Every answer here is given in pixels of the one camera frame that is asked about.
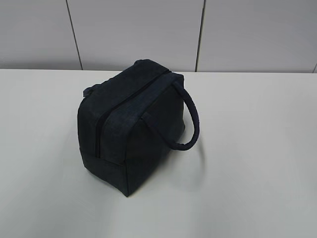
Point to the dark navy fabric lunch bag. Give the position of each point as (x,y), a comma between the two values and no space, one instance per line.
(128,124)

